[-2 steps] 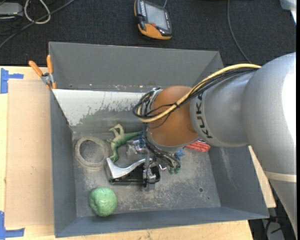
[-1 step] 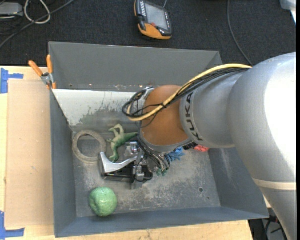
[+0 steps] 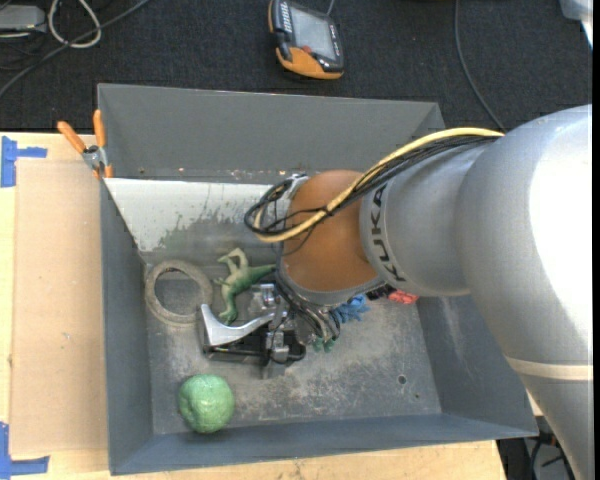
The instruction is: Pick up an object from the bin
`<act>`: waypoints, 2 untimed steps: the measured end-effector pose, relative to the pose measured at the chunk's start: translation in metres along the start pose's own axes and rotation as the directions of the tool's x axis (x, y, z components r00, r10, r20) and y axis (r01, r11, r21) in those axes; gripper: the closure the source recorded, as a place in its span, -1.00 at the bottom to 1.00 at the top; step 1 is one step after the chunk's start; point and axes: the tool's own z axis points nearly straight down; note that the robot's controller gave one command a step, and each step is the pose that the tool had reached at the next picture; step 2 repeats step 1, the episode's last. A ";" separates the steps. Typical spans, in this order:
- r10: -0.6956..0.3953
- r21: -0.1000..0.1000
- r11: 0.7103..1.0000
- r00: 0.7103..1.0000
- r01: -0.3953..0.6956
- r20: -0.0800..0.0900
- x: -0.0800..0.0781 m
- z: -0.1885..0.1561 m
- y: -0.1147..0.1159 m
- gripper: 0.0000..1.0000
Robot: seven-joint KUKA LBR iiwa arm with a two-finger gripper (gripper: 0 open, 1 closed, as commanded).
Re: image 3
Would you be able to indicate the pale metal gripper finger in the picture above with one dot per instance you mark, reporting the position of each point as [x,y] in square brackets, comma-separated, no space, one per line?
[279,359]
[279,339]

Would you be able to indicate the green toy dinosaur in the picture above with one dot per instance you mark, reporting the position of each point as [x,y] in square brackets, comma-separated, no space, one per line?
[240,280]

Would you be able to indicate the blue fuzzy toy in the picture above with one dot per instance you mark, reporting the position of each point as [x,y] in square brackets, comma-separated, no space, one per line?
[352,309]

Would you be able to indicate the green ball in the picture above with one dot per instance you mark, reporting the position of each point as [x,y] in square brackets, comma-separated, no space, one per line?
[206,404]

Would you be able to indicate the grey metal bin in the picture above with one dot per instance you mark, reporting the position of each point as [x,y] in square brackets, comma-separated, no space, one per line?
[360,393]

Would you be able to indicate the red toy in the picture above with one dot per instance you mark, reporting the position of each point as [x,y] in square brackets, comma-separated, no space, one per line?
[404,297]

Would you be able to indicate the brown cardboard board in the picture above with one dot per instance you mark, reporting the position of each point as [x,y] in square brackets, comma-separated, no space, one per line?
[55,308]

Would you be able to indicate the black cylinder on white bracket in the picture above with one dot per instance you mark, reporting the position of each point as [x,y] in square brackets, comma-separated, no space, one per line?
[220,330]

